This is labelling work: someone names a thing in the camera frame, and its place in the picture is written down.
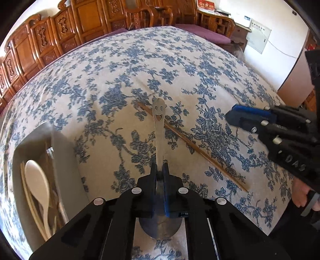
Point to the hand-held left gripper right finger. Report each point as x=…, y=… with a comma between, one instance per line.
x=166, y=197

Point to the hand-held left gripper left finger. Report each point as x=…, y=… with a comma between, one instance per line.
x=153, y=175

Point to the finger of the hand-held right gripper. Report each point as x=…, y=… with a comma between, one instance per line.
x=250, y=112
x=260, y=126

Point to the brown wooden chopstick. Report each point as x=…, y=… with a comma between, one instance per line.
x=200, y=152

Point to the grey tray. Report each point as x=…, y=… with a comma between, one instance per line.
x=67, y=162

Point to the white plastic fork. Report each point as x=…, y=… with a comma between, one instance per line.
x=50, y=153

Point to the large cream plastic spoon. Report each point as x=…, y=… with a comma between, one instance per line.
x=36, y=175

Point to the person's right forearm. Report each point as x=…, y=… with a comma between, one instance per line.
x=287, y=222

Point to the person's right hand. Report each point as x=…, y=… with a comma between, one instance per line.
x=301, y=195

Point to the small wooden table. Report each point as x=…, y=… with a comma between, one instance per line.
x=241, y=31

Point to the lattice wooden armchair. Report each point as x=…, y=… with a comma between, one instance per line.
x=217, y=22

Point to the blue floral tablecloth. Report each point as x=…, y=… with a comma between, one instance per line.
x=100, y=75

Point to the red box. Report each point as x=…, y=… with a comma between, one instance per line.
x=206, y=5

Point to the round-back wooden armchair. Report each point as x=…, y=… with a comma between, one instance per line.
x=150, y=15

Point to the carved wooden bench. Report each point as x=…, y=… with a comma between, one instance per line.
x=22, y=50
x=90, y=20

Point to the carved wooden chair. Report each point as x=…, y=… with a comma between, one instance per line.
x=3, y=85

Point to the white wall panel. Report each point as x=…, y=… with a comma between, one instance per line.
x=258, y=36

